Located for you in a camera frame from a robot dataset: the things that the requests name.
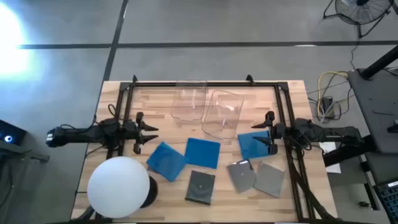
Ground clear plastic bin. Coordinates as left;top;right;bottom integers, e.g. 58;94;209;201
201;89;245;140
170;79;208;123

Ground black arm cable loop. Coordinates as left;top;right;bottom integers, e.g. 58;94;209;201
107;103;126;125

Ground grey power strip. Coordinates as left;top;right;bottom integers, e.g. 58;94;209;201
322;96;336;119

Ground black metal table frame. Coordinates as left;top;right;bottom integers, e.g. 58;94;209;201
105;74;340;223

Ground black lamp base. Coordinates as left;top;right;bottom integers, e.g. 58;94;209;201
139;175;159;209

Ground white paper sheet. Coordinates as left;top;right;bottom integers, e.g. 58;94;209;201
318;141;342;174

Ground black pole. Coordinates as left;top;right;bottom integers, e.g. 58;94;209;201
359;45;398;80

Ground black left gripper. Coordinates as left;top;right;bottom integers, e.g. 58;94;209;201
123;112;159;155

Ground blue jewel case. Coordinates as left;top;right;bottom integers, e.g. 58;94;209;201
146;141;187;183
184;137;221;170
238;130;271;161

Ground grey metal stand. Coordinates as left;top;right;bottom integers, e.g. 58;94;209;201
0;139;50;164

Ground black device with blue light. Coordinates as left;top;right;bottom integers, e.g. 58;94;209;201
0;119;27;153

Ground black support beam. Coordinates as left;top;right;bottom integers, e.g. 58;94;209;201
322;135;377;167

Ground yellow cable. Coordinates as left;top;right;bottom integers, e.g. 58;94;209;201
316;70;349;119

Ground black floor fan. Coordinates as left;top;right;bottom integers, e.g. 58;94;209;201
322;0;394;39

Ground blue-lit keyboard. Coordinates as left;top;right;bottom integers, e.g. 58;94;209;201
374;180;398;216

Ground grey jewel case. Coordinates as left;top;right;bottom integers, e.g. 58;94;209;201
253;161;286;198
226;159;257;194

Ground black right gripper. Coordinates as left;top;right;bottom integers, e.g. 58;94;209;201
251;111;286;156

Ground black fan cable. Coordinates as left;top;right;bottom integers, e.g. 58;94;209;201
350;36;361;72

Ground white globe lamp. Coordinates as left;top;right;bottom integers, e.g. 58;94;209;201
86;156;151;219

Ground grey desk top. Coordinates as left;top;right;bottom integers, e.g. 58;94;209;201
346;68;398;155

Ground dark jewel case with disc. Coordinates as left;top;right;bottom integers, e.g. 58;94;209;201
185;170;216;206

